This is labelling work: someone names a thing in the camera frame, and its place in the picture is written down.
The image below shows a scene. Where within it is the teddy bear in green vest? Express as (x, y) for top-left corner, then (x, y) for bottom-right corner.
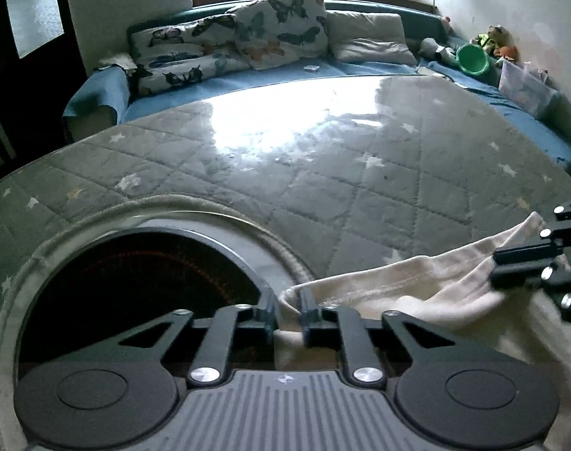
(476, 26), (508, 54)

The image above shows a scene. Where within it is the long butterfly print pillow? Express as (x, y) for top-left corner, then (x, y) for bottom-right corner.
(137, 51), (253, 95)
(129, 14), (241, 64)

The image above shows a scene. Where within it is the plain white pillow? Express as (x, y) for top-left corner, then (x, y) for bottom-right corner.
(327, 11), (418, 65)

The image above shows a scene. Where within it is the clear plastic storage box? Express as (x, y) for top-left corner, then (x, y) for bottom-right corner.
(499, 61), (556, 120)

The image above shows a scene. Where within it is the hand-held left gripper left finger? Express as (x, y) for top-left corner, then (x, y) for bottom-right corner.
(117, 291), (279, 388)

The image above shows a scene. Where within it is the grey plush toy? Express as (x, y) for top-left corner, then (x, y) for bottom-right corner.
(419, 38), (457, 64)

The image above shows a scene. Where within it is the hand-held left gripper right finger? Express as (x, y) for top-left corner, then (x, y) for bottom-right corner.
(298, 289), (460, 388)

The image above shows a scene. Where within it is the blue covered sofa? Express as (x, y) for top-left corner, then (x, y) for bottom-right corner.
(62, 0), (571, 174)

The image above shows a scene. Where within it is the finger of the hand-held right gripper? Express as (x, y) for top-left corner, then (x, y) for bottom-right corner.
(492, 194), (571, 266)
(489, 263), (571, 325)

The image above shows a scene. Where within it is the cream garment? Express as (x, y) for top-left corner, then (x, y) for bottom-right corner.
(273, 211), (571, 451)

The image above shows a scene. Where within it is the dark door with frosted glass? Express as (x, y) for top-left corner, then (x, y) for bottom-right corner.
(0, 0), (86, 160)

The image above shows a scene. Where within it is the grey quilted star table cover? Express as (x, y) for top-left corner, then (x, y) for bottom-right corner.
(0, 74), (571, 451)

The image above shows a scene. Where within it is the round black induction cooktop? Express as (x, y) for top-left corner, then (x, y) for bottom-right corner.
(15, 228), (274, 377)

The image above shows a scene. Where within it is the square butterfly print pillow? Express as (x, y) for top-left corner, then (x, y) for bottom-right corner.
(225, 0), (330, 71)

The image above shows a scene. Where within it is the pale cloth on sofa armrest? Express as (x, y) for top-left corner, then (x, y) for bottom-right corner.
(97, 51), (136, 69)

